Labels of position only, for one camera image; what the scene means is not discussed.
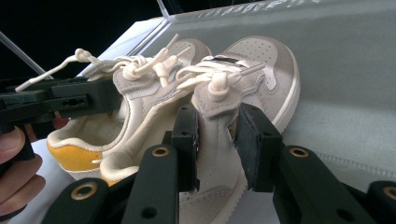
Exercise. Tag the shiny metal rack pole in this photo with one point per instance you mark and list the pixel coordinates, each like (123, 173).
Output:
(163, 8)
(25, 56)

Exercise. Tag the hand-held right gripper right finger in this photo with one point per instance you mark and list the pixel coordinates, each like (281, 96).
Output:
(258, 155)

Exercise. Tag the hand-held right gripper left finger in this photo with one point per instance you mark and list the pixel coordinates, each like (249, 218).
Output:
(186, 149)

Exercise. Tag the beige sneaker with yellow heel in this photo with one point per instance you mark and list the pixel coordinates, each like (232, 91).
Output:
(140, 105)
(218, 149)

